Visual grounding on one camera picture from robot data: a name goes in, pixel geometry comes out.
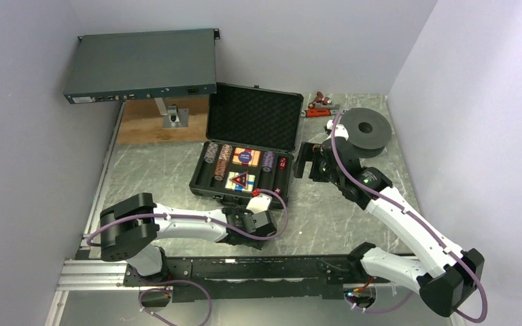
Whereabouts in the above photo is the orange card deck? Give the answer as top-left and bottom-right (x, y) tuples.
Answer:
(231, 147), (262, 168)

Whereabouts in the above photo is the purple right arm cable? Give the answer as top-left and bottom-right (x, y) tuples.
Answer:
(330, 112), (488, 324)

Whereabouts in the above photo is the grey metal bracket stand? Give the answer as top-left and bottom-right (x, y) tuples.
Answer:
(154, 98), (189, 129)

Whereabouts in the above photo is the red black triangle button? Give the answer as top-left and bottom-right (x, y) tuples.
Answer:
(230, 172), (249, 189)

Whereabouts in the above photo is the brown wooden board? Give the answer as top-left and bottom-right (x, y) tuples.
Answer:
(117, 96), (209, 145)

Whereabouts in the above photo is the purple poker chip stack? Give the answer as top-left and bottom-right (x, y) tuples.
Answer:
(262, 151), (275, 173)

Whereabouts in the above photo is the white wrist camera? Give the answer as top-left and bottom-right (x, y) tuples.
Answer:
(330, 125), (349, 141)
(246, 189), (272, 214)

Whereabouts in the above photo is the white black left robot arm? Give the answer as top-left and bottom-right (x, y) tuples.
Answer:
(86, 193), (280, 285)

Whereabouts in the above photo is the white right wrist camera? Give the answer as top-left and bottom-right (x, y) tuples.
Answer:
(330, 125), (349, 141)

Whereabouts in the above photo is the black filament spool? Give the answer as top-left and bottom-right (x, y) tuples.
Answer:
(339, 107), (392, 159)

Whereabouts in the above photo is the blue card deck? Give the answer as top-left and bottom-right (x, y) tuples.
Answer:
(225, 171), (256, 193)

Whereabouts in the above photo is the red grey clamp tool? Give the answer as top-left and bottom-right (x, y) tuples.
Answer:
(300, 105), (341, 118)

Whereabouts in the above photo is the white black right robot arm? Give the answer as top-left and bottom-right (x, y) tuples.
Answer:
(294, 137), (487, 323)

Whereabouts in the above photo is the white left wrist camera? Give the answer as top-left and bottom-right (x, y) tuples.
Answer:
(246, 189), (272, 214)

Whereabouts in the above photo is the black poker set case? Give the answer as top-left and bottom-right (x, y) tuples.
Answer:
(189, 83), (304, 205)

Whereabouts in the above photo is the grey rack network switch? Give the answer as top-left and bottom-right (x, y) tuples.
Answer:
(63, 29), (220, 104)

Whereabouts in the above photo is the brown poker chip stack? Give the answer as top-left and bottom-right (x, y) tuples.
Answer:
(213, 159), (228, 181)

